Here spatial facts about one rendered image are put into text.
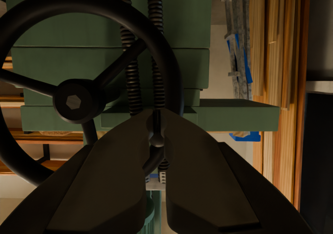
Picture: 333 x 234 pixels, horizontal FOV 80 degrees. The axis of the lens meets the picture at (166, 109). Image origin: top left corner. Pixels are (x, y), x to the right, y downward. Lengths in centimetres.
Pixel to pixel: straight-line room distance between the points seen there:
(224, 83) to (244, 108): 257
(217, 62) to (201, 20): 257
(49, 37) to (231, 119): 45
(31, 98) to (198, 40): 40
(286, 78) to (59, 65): 156
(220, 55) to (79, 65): 269
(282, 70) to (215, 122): 138
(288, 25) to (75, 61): 157
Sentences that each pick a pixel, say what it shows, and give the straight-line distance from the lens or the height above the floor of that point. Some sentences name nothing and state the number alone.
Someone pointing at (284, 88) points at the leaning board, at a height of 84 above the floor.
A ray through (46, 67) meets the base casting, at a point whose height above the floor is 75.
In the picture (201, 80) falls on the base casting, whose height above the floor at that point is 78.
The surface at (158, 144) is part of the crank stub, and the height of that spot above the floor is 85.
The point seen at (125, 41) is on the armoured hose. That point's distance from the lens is 34.
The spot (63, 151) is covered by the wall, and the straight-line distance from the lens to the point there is 360.
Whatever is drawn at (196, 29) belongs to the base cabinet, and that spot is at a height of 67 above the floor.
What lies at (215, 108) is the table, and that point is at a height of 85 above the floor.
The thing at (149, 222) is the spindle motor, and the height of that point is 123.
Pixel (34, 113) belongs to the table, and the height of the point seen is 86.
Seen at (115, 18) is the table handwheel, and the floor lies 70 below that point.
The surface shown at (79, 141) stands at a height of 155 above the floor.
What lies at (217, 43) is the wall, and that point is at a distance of 308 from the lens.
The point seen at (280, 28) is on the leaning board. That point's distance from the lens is 183.
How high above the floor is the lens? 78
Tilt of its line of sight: 8 degrees up
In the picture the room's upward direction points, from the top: 180 degrees counter-clockwise
